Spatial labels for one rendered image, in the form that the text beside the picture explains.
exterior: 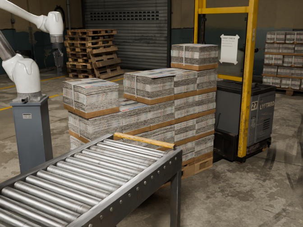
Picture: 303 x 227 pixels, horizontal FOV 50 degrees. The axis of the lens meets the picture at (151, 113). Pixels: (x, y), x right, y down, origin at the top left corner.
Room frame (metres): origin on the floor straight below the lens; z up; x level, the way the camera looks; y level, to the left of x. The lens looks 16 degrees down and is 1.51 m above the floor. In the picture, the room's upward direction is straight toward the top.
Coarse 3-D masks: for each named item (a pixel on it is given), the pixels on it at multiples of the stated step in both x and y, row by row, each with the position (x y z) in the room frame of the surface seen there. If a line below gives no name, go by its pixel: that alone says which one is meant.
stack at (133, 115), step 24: (192, 96) 2.97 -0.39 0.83; (72, 120) 2.50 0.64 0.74; (96, 120) 2.29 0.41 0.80; (120, 120) 2.43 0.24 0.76; (144, 120) 2.59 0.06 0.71; (168, 120) 2.77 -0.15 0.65; (192, 120) 2.98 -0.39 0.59; (72, 144) 2.52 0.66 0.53; (144, 144) 2.59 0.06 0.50; (192, 144) 2.98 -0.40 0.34; (192, 168) 2.99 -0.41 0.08
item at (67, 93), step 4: (72, 80) 2.54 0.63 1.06; (76, 80) 2.54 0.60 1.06; (80, 80) 2.55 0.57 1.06; (84, 80) 2.56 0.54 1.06; (88, 80) 2.56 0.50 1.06; (64, 84) 2.50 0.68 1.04; (68, 84) 2.45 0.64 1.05; (64, 88) 2.50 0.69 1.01; (68, 88) 2.46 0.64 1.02; (64, 92) 2.51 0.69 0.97; (68, 92) 2.46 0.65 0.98; (64, 96) 2.50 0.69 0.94; (68, 96) 2.46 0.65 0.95; (72, 96) 2.41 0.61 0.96; (64, 100) 2.50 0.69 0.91; (68, 100) 2.45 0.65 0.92; (68, 104) 2.47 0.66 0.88; (72, 104) 2.41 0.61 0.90
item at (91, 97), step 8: (80, 88) 2.30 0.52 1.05; (88, 88) 2.26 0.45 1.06; (96, 88) 2.30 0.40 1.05; (104, 88) 2.34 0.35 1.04; (112, 88) 2.38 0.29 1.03; (80, 96) 2.30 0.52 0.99; (88, 96) 2.26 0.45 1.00; (96, 96) 2.30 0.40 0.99; (104, 96) 2.34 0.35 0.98; (112, 96) 2.39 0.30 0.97; (80, 104) 2.30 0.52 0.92; (88, 104) 2.26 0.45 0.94; (96, 104) 2.30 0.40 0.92; (104, 104) 2.34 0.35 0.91; (112, 104) 2.39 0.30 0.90; (88, 112) 2.25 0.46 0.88
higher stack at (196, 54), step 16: (176, 48) 3.24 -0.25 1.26; (192, 48) 3.08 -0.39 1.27; (208, 48) 3.11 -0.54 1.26; (192, 64) 3.07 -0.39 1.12; (208, 64) 3.11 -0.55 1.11; (208, 80) 3.10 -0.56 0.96; (208, 96) 3.12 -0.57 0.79; (208, 128) 3.13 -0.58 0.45; (208, 144) 3.15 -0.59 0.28; (208, 160) 3.15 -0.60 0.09
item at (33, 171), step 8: (104, 136) 1.96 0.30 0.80; (112, 136) 1.99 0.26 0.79; (88, 144) 1.82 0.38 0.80; (96, 144) 1.85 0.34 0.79; (72, 152) 1.70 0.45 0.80; (80, 152) 1.73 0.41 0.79; (56, 160) 1.59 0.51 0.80; (64, 160) 1.62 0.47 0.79; (32, 168) 1.49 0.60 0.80; (40, 168) 1.49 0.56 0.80; (16, 176) 1.41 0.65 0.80; (24, 176) 1.41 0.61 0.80; (0, 184) 1.33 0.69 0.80; (8, 184) 1.33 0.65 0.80; (0, 192) 1.28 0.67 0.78
